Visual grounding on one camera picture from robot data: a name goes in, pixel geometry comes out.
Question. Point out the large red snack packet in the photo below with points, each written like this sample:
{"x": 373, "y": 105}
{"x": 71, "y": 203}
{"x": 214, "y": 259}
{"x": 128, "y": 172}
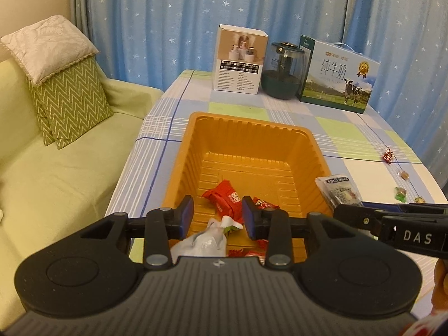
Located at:
{"x": 225, "y": 199}

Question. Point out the blue star curtain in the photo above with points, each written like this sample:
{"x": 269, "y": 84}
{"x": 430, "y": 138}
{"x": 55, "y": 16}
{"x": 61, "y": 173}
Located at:
{"x": 210, "y": 14}

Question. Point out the red white patterned clothing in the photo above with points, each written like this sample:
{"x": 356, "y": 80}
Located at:
{"x": 421, "y": 328}

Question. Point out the white lace-edged cushion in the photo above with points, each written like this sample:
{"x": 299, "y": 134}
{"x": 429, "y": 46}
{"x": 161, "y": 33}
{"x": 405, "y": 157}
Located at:
{"x": 49, "y": 52}

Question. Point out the red twisted candy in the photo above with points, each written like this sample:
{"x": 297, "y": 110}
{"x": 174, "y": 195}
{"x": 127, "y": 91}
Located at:
{"x": 387, "y": 155}

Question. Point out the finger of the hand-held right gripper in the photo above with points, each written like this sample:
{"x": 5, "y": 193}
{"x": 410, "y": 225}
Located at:
{"x": 357, "y": 217}
{"x": 413, "y": 207}

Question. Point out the small brown candy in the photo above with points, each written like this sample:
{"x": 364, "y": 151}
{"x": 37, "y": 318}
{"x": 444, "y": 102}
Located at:
{"x": 405, "y": 174}

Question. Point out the orange plastic tray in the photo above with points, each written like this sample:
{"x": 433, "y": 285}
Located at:
{"x": 245, "y": 147}

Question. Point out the dark green glass humidifier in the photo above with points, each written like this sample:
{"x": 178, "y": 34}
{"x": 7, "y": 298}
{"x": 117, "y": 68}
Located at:
{"x": 283, "y": 73}

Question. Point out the blue green milk carton box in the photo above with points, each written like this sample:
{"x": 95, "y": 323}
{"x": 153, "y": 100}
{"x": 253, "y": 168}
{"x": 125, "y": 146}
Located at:
{"x": 336, "y": 77}

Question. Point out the grey snack packet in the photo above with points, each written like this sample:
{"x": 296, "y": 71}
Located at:
{"x": 337, "y": 190}

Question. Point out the white snack pouch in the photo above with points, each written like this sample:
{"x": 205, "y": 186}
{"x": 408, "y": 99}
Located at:
{"x": 206, "y": 239}

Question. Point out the light green sofa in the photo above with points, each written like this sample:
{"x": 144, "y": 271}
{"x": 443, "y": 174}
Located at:
{"x": 63, "y": 189}

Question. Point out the green zigzag cushion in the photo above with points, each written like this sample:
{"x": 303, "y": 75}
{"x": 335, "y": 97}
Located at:
{"x": 38, "y": 112}
{"x": 77, "y": 101}

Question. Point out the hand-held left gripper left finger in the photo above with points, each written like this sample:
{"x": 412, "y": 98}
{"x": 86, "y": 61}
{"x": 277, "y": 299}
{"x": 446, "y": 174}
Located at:
{"x": 187, "y": 215}

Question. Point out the white product box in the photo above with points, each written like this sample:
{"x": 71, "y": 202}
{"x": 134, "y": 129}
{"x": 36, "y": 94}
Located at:
{"x": 238, "y": 66}

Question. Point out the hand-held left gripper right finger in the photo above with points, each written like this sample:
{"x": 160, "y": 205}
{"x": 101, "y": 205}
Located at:
{"x": 248, "y": 217}

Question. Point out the checked tablecloth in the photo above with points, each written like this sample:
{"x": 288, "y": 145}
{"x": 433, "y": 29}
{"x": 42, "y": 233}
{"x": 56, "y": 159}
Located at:
{"x": 350, "y": 136}

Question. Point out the person's right hand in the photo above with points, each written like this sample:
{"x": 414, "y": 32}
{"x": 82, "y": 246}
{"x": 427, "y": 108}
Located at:
{"x": 442, "y": 287}

